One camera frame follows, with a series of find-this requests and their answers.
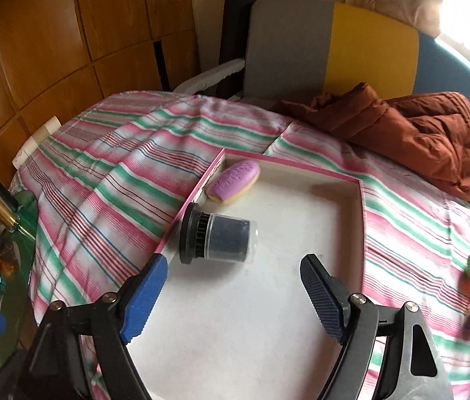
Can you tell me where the striped bed sheet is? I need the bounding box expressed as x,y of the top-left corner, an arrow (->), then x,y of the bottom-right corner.
10,89 -> 470,400

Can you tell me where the brown quilt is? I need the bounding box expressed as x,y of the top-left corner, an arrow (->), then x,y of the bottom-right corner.
270,82 -> 470,206

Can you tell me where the green glass table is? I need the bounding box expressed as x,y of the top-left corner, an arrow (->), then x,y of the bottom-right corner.
0,189 -> 39,380

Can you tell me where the white textured bar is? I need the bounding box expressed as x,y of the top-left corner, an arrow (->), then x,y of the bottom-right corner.
172,58 -> 246,96

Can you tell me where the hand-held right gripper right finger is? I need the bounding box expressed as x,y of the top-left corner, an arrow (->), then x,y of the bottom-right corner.
299,253 -> 454,400

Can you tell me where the purple frosted toy cookie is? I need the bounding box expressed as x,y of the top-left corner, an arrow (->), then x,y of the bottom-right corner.
205,159 -> 261,205

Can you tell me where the white ribbed plastic piece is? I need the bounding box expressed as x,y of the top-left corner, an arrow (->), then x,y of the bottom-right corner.
13,116 -> 62,167

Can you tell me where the pink-rimmed white tray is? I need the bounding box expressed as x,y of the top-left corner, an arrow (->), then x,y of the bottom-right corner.
128,147 -> 365,400

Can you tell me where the grey yellow blue headboard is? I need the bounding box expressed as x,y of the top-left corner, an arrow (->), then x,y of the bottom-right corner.
241,0 -> 470,113

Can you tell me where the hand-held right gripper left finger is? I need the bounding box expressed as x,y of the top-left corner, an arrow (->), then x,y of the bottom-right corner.
16,253 -> 169,400

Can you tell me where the wooden wardrobe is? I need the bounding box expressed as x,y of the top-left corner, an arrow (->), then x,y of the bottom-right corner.
0,0 -> 202,234

